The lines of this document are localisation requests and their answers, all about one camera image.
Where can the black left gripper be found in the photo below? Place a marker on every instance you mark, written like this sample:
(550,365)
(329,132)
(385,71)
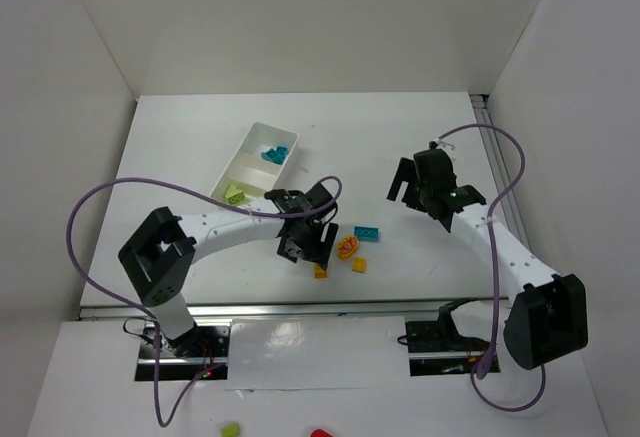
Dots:
(310,249)

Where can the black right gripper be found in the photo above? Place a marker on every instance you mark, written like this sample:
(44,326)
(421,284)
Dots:
(409,187)

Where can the yellow long lego brick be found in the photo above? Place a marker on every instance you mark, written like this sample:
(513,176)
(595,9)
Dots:
(320,272)

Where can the orange oval printed lego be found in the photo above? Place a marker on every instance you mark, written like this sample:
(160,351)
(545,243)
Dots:
(347,247)

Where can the yellow small square lego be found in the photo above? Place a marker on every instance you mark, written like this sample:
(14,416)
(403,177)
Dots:
(359,265)

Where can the teal long lego brick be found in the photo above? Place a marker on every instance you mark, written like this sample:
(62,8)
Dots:
(367,234)

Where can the light green lego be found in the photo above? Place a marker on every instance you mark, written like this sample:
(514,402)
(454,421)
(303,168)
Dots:
(237,198)
(231,189)

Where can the teal rounded lego piece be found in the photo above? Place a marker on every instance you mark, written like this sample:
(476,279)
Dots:
(271,156)

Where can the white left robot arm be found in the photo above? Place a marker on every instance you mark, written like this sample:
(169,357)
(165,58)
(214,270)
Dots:
(159,254)

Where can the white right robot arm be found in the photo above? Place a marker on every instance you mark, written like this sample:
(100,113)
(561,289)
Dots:
(548,316)

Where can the white three-compartment tray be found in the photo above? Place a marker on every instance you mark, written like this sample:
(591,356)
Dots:
(248,171)

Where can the red object bottom edge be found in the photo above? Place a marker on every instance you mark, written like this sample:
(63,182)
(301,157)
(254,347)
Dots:
(320,433)

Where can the green lego outside workspace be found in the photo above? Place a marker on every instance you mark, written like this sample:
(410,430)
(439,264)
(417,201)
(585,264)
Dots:
(231,429)

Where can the aluminium rail right side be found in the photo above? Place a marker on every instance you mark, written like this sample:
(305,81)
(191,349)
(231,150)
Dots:
(491,141)

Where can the aluminium rail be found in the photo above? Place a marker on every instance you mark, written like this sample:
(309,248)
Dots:
(392,307)
(491,141)

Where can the aluminium rail front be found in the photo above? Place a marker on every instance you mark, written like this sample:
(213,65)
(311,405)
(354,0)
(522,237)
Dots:
(392,307)

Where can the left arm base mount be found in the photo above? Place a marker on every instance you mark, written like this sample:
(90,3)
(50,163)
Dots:
(207,353)

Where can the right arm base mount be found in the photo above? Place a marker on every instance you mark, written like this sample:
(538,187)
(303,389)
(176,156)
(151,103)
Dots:
(435,346)

